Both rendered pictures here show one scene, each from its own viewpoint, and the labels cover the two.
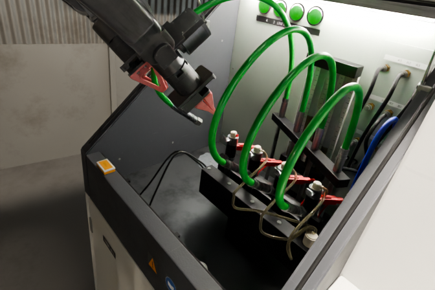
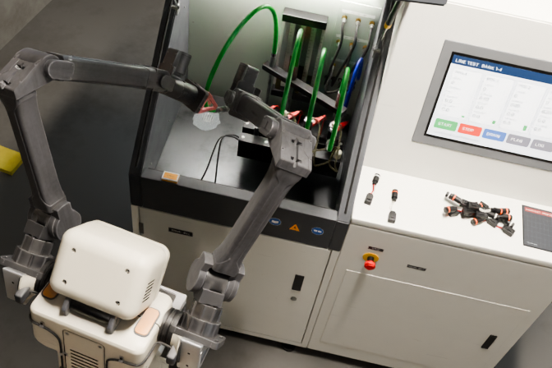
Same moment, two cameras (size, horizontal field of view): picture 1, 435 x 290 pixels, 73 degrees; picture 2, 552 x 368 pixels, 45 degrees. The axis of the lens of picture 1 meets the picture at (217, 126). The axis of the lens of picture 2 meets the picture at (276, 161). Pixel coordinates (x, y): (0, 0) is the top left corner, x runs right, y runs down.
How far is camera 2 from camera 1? 1.54 m
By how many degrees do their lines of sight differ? 38
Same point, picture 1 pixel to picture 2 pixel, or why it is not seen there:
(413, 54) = (360, 9)
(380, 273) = (379, 155)
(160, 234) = not seen: hidden behind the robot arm
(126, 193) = (208, 186)
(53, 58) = not seen: outside the picture
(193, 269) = (291, 204)
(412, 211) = (387, 122)
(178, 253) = not seen: hidden behind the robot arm
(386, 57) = (343, 11)
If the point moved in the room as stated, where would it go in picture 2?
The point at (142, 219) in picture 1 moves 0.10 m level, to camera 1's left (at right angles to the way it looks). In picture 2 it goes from (237, 197) to (209, 209)
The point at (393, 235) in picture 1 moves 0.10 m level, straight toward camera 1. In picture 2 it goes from (381, 136) to (380, 160)
